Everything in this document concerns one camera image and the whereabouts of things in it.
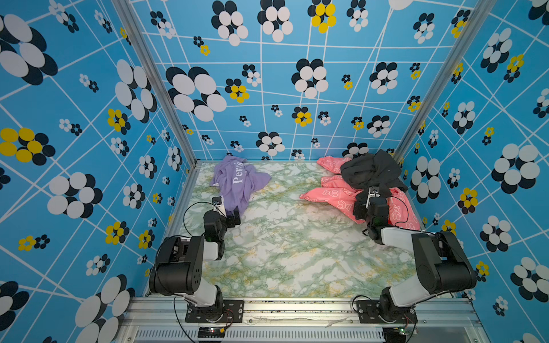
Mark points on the right corner aluminium post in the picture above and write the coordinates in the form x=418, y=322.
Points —
x=479, y=15

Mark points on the black cloth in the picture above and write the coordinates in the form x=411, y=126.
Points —
x=373, y=170

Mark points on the right small circuit board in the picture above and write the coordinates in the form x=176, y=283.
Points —
x=395, y=335

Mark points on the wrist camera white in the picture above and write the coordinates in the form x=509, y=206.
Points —
x=374, y=191
x=218, y=204

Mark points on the aluminium front rail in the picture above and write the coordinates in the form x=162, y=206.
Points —
x=158, y=319

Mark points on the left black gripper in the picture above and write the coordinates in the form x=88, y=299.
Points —
x=229, y=224

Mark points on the purple cloth with white text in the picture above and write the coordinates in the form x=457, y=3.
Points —
x=237, y=181

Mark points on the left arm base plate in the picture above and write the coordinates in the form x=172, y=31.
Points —
x=229, y=312

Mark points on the corner aluminium post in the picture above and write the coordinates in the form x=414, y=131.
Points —
x=129, y=21
x=479, y=15

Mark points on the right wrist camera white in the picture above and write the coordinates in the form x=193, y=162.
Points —
x=374, y=191

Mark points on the small circuit board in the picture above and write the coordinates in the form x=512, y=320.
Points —
x=211, y=333
x=395, y=335

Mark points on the pink patterned cloth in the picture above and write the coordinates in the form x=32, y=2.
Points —
x=338, y=193

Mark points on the left small circuit board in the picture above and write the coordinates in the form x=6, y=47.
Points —
x=211, y=333

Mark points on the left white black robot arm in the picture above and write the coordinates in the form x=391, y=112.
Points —
x=177, y=268

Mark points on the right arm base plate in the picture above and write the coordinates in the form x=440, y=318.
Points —
x=375, y=312

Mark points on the left corner aluminium post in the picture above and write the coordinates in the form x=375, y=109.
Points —
x=129, y=21

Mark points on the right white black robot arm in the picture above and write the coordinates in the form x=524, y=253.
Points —
x=440, y=262

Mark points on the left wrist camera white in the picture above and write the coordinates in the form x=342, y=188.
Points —
x=218, y=204

